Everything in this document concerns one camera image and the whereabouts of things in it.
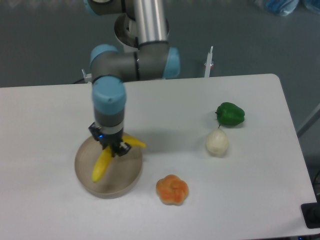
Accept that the black device at table edge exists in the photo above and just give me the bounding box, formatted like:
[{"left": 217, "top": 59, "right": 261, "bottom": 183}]
[{"left": 300, "top": 202, "right": 320, "bottom": 229}]

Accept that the white post with red clip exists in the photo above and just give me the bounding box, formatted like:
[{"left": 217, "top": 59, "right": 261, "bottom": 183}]
[{"left": 204, "top": 46, "right": 214, "bottom": 78}]

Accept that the white table bracket left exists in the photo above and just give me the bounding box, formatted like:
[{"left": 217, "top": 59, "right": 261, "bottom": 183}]
[{"left": 81, "top": 68, "right": 93, "bottom": 84}]

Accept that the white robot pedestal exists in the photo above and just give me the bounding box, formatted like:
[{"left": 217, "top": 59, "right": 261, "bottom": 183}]
[{"left": 114, "top": 12, "right": 170, "bottom": 56}]

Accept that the beige round plate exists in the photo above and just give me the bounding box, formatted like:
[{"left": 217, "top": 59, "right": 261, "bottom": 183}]
[{"left": 74, "top": 137, "right": 143, "bottom": 199}]

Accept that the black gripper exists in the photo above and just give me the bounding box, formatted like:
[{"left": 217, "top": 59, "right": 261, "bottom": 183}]
[{"left": 88, "top": 122, "right": 132, "bottom": 158}]

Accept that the white pear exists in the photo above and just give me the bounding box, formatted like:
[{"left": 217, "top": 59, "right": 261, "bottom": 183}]
[{"left": 205, "top": 128, "right": 229, "bottom": 156}]

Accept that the green bell pepper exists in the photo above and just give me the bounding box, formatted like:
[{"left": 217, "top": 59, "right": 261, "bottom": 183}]
[{"left": 215, "top": 102, "right": 245, "bottom": 126}]

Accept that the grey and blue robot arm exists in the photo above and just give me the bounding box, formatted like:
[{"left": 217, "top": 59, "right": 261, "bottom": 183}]
[{"left": 84, "top": 0, "right": 181, "bottom": 157}]

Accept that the yellow banana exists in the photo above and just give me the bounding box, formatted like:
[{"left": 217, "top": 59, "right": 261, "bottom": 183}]
[{"left": 91, "top": 135, "right": 146, "bottom": 183}]

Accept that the orange knotted bread roll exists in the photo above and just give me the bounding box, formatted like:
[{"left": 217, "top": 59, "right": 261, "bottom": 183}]
[{"left": 155, "top": 174, "right": 189, "bottom": 206}]

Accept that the blue plastic bag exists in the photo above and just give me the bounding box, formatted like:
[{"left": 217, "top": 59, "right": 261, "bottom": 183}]
[{"left": 253, "top": 0, "right": 320, "bottom": 17}]

